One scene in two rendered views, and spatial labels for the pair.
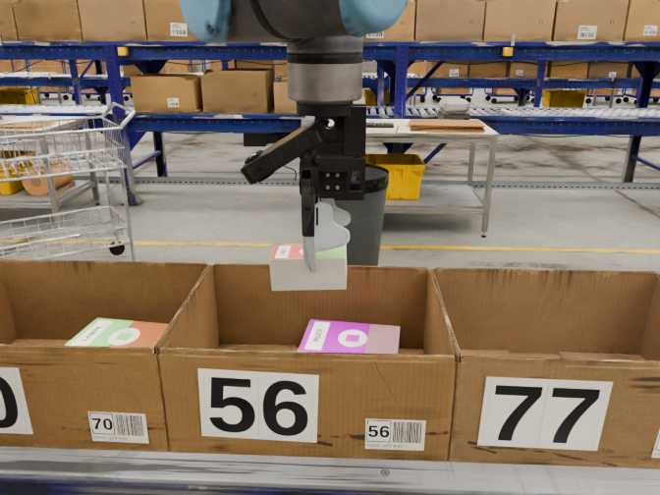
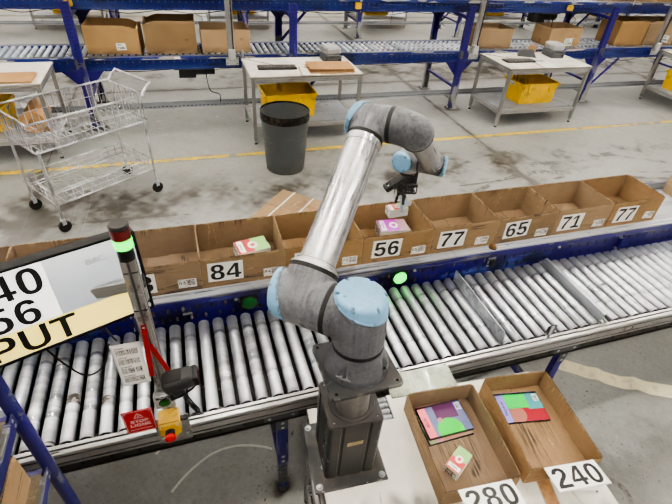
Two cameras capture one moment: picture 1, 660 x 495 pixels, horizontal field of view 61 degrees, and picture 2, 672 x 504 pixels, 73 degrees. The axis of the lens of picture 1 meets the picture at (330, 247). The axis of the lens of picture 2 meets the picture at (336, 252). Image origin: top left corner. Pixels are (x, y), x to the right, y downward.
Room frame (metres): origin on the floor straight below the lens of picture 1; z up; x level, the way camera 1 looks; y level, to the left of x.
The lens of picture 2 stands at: (-0.99, 1.05, 2.35)
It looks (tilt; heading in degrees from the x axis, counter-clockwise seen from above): 38 degrees down; 337
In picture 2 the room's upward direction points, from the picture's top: 4 degrees clockwise
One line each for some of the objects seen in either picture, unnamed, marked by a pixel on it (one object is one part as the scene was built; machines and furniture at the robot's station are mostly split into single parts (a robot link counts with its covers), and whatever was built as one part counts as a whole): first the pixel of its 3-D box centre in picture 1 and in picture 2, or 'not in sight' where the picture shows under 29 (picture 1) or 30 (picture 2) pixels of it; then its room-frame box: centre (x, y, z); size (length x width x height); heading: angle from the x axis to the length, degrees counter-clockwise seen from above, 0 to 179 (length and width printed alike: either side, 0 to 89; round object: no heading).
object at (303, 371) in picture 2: not in sight; (295, 346); (0.34, 0.65, 0.72); 0.52 x 0.05 x 0.05; 177
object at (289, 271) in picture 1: (309, 266); (396, 210); (0.70, 0.03, 1.14); 0.10 x 0.06 x 0.05; 87
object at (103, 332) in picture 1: (125, 354); not in sight; (0.82, 0.35, 0.92); 0.16 x 0.11 x 0.07; 80
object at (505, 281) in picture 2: not in sight; (522, 301); (0.28, -0.58, 0.72); 0.52 x 0.05 x 0.05; 177
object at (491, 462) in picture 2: not in sight; (457, 439); (-0.33, 0.23, 0.80); 0.38 x 0.28 x 0.10; 172
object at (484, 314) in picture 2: not in sight; (476, 305); (0.29, -0.29, 0.76); 0.46 x 0.01 x 0.09; 177
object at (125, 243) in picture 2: not in sight; (121, 236); (0.10, 1.20, 1.62); 0.05 x 0.05 x 0.06
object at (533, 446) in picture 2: not in sight; (535, 422); (-0.36, -0.11, 0.80); 0.38 x 0.28 x 0.10; 170
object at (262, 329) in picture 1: (313, 350); (387, 230); (0.76, 0.02, 0.96); 0.39 x 0.29 x 0.17; 87
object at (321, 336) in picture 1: (350, 356); (391, 230); (0.82, -0.03, 0.92); 0.16 x 0.11 x 0.07; 81
